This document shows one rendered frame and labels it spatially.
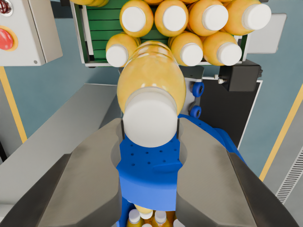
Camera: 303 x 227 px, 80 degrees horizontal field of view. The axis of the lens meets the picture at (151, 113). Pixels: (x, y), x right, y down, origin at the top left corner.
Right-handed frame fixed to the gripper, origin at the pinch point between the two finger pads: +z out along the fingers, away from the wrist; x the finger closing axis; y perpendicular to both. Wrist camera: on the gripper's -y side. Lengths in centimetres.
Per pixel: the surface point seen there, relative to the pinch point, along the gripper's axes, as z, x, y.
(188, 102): 40.9, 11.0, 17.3
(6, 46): 22.6, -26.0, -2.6
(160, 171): 14.1, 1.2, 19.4
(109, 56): 23.8, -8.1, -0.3
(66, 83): 134, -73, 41
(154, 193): 10.4, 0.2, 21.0
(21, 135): 134, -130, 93
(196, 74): 42.1, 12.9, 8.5
